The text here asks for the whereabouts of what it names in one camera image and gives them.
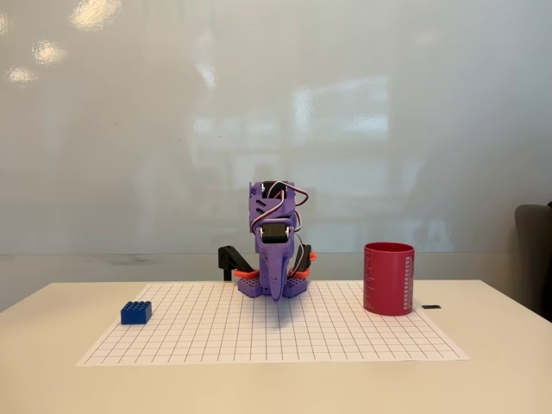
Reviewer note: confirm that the black clamp with orange knob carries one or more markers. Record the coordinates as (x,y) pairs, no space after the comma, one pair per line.
(305,258)

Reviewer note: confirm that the purple robot arm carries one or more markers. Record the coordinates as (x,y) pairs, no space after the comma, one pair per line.
(267,202)

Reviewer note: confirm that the black clamp with orange pad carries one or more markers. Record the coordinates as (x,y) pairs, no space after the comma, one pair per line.
(229,259)

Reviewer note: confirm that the dark grey chair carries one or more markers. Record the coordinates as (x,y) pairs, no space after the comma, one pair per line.
(535,259)

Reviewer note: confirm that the small flat black piece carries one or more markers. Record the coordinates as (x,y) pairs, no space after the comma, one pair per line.
(431,307)

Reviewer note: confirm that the white grid paper sheet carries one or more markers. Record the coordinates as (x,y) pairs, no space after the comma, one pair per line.
(276,332)

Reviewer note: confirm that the red cylindrical cup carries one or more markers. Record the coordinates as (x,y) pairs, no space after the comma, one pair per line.
(388,280)

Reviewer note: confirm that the blue toy brick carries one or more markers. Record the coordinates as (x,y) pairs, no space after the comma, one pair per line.
(136,312)

